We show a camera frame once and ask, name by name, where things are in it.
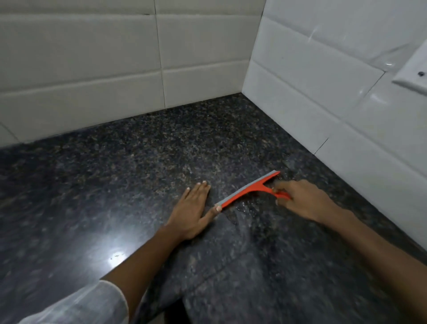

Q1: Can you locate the white shirt sleeve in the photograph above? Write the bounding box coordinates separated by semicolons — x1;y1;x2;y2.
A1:
18;280;129;324

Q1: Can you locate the person's right forearm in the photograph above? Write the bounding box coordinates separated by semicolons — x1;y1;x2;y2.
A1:
322;209;427;324

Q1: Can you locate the orange squeegee with grey blade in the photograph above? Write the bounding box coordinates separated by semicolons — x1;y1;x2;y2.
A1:
214;170;293;208

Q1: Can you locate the person's right hand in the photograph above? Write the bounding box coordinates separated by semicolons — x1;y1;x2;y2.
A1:
272;180;344;225

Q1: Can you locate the white wall switch plate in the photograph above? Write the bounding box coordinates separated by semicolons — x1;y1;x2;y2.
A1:
392;40;427;96

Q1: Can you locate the person's left forearm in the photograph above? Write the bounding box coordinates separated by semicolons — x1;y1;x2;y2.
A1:
100;226;186;321

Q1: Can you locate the person's left hand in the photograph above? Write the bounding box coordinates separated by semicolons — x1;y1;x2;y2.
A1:
165;181;223;241

